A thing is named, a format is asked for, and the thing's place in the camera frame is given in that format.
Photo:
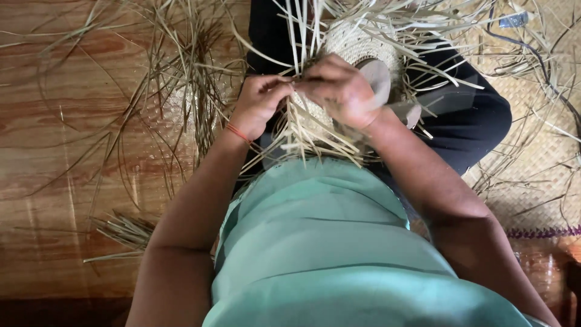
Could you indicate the person's right hand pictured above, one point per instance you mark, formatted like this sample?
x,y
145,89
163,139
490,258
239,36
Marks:
x,y
340,93

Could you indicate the small bundle of cut straw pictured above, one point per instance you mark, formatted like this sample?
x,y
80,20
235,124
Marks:
x,y
121,236

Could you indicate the person's right fingers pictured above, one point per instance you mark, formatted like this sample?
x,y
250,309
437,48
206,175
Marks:
x,y
313,79

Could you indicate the heap of loose straw strips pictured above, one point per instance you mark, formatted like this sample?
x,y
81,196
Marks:
x,y
172,91

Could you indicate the person's left fingers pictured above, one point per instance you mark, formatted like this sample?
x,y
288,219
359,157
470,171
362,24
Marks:
x,y
277,86

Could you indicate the person's green shirt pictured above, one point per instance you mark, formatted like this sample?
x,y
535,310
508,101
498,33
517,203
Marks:
x,y
345,254

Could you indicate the person's left hand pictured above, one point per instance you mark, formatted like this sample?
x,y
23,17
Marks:
x,y
256,106

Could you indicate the woven straw floor mat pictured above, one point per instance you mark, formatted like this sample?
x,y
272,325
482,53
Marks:
x,y
531,150

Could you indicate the half-woven straw basket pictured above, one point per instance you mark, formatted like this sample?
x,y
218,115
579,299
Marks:
x,y
354,50

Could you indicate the person's black trousers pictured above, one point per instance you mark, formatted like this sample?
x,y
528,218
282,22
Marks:
x,y
458,118

